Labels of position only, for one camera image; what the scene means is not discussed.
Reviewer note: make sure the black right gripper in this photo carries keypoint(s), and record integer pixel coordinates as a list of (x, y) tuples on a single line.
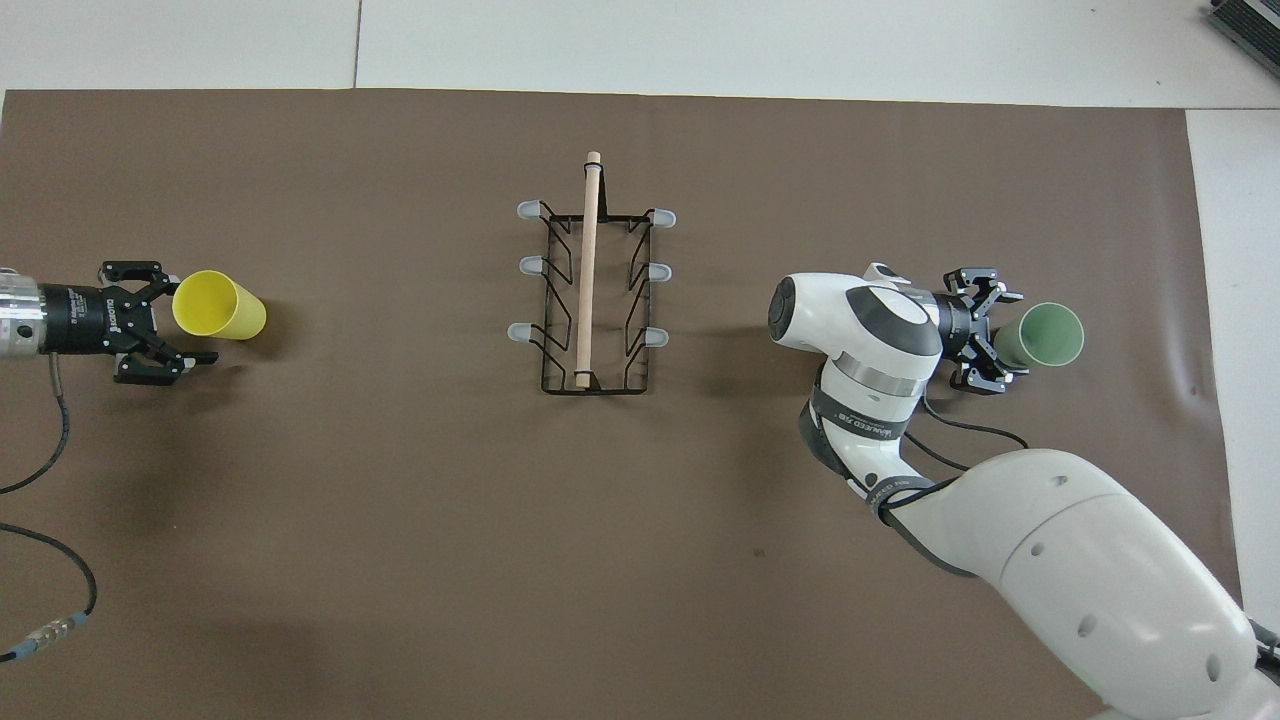
[(955, 328)]

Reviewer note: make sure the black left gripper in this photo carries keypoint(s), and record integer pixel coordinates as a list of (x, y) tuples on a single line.
[(80, 320)]

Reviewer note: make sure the pale green plastic cup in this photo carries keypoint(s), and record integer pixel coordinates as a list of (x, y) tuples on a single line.
[(1050, 335)]

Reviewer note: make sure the yellow plastic cup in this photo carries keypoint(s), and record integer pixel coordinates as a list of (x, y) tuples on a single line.
[(215, 308)]

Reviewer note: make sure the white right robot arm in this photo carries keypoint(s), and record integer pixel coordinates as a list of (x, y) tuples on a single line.
[(1080, 560)]

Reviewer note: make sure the grey ribbed device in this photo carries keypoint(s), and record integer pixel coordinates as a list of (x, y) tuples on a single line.
[(1250, 20)]

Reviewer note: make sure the brown table mat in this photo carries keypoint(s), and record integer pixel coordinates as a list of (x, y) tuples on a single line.
[(500, 550)]

